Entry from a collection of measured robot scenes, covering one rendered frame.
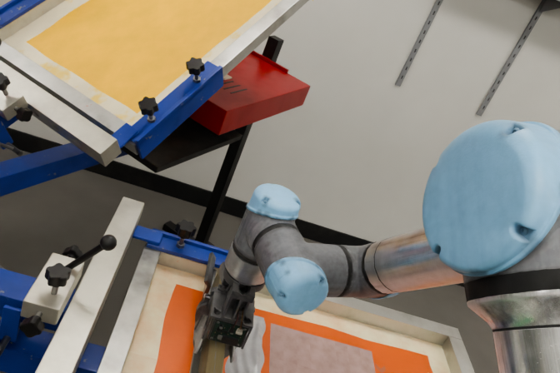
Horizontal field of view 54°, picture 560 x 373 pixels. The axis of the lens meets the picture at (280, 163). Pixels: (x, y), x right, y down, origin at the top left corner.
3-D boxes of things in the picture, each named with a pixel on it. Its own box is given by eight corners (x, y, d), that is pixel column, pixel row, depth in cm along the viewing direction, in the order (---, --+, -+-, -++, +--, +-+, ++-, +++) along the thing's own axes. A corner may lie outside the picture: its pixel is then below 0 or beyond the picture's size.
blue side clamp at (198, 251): (267, 286, 130) (277, 265, 127) (267, 300, 126) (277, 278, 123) (145, 251, 126) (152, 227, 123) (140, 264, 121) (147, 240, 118)
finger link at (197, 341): (177, 366, 92) (201, 331, 89) (182, 340, 98) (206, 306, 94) (194, 373, 93) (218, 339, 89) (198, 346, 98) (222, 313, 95)
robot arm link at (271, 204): (265, 210, 75) (247, 176, 82) (240, 270, 80) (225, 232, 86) (313, 215, 79) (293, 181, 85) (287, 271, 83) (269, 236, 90)
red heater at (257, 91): (215, 59, 239) (223, 33, 233) (301, 108, 224) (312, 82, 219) (113, 74, 187) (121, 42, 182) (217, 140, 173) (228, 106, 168)
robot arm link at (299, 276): (362, 277, 73) (328, 226, 81) (288, 275, 67) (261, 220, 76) (338, 319, 76) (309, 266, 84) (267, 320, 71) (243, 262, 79)
